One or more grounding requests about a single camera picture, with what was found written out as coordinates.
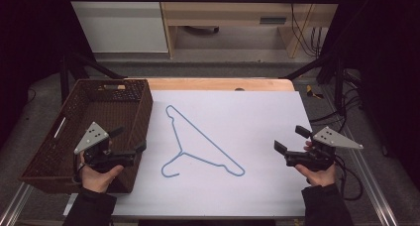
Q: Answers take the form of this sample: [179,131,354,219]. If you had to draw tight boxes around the black hanging cables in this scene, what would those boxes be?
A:
[286,0,324,58]

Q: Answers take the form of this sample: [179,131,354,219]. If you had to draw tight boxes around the aluminium frame rail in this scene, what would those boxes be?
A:
[342,122,399,226]
[0,181,35,226]

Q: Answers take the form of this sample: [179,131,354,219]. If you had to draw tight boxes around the white paper sheet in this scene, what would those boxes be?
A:
[63,89,314,218]

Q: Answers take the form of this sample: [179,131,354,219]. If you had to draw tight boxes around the blue wire clothes hanger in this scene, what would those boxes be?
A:
[160,104,247,178]

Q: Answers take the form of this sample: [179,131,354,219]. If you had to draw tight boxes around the light wooden desk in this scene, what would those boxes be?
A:
[157,0,345,59]

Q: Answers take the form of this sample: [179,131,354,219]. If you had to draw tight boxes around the person's right hand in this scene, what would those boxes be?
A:
[294,164,338,187]

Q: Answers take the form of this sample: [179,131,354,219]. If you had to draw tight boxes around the yellow and black tool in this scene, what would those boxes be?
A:
[305,84,325,100]

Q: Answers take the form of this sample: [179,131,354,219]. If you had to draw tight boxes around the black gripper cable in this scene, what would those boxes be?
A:
[333,154,365,201]

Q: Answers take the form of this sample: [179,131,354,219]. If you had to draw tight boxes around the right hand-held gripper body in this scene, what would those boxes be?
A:
[284,126,365,171]

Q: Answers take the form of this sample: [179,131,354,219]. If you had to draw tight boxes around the white cabinet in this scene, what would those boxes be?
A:
[64,0,169,54]

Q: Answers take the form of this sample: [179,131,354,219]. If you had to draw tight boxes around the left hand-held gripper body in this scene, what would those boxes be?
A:
[73,121,137,173]

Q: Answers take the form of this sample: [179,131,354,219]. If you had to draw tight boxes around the person's left hand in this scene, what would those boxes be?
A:
[78,152,125,194]

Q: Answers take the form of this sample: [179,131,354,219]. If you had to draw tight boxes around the black floor cables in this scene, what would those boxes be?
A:
[309,68,365,125]

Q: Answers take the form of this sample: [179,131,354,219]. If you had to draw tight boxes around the dark curtain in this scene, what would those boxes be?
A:
[318,0,420,187]
[0,0,97,148]

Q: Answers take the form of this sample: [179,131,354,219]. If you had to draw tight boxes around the brown woven plastic basket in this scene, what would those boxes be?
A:
[18,78,155,195]

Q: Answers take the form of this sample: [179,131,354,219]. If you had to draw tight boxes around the black metal stand leg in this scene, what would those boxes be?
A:
[279,53,347,115]
[59,52,127,104]

